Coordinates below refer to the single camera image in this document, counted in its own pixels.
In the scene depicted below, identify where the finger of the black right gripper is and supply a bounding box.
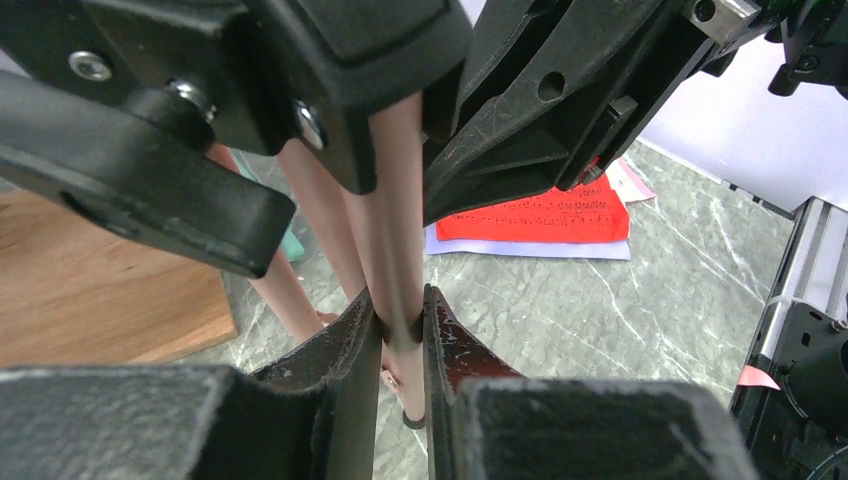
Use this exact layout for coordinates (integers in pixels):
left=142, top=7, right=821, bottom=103
left=424, top=1, right=696, bottom=224

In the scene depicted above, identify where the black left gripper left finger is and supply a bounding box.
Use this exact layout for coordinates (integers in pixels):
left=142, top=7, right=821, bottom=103
left=1, top=293, right=381, bottom=479

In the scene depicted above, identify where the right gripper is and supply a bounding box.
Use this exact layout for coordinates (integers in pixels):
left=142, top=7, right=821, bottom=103
left=556, top=0, right=848, bottom=193

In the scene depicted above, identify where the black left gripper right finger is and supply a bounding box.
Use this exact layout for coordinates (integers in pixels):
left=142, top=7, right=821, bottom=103
left=422, top=286, right=758, bottom=479

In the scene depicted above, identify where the red sheet music page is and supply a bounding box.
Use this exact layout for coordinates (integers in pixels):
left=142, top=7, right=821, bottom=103
left=435, top=177, right=630, bottom=244

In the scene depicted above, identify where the pink music stand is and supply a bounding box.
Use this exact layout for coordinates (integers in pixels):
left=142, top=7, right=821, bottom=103
left=1, top=1, right=472, bottom=429

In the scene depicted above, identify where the lavender sheet music page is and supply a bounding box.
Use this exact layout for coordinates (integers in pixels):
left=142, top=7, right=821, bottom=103
left=424, top=225, right=631, bottom=261

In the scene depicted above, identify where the wooden board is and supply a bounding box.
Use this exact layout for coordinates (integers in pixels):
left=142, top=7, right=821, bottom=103
left=1, top=190, right=237, bottom=367

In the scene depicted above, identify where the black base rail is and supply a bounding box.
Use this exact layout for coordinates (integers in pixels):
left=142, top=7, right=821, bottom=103
left=730, top=303, right=847, bottom=479

